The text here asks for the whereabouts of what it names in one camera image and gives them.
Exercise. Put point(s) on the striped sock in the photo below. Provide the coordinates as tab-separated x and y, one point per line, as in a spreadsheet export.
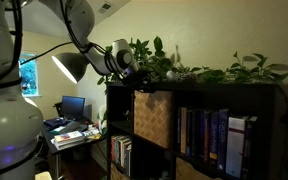
186	77

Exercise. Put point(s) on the white desk lamp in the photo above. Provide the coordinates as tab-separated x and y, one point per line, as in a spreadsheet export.
73	65

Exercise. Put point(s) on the dark books upper cube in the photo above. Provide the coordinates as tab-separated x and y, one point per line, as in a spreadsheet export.
217	138

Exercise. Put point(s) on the green pothos plant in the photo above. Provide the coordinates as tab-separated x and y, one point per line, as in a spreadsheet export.
246	70

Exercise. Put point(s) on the row of books lower shelf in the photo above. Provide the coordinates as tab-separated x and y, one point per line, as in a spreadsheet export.
121	147

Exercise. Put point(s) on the black computer monitor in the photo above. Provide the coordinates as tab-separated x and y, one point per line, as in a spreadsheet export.
72	107

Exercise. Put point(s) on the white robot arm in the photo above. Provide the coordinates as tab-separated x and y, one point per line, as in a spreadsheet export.
20	120

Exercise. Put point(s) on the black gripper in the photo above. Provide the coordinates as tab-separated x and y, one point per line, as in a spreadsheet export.
140	81

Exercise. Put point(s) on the woven basket drawer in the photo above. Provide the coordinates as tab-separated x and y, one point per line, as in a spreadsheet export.
152	116

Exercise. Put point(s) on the stack of books on desk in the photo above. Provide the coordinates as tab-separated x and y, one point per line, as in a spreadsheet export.
67	140

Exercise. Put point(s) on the black cube shelf unit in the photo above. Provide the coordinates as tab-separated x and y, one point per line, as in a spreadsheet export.
150	161

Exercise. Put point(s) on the dark desk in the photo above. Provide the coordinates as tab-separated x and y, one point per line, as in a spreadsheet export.
54	127

